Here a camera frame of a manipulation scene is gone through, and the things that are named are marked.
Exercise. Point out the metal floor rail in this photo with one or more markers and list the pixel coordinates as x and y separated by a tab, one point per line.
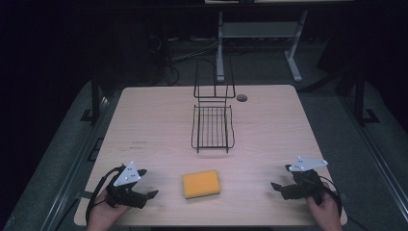
375	154
75	163

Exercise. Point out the grey metal stand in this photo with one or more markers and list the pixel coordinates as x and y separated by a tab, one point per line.
256	30

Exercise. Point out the person's right hand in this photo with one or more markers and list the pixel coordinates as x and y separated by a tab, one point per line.
327	215

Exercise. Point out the yellow sponge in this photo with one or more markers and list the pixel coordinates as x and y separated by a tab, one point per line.
201	184

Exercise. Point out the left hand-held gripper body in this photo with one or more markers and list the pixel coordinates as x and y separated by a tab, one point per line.
126	179

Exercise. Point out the black floor socket strip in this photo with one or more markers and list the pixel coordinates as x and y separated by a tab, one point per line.
95	149

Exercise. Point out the person's left hand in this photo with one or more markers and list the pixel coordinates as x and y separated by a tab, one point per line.
101	215

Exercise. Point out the black metal post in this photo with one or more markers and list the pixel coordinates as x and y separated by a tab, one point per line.
95	99
360	96

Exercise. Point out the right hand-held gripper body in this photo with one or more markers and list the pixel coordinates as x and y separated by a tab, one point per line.
304	186

